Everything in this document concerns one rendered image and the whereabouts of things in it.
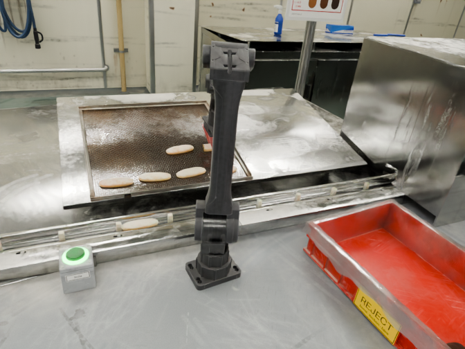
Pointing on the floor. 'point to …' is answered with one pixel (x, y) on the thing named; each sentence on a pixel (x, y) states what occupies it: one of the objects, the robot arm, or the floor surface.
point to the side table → (198, 302)
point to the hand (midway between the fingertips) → (212, 145)
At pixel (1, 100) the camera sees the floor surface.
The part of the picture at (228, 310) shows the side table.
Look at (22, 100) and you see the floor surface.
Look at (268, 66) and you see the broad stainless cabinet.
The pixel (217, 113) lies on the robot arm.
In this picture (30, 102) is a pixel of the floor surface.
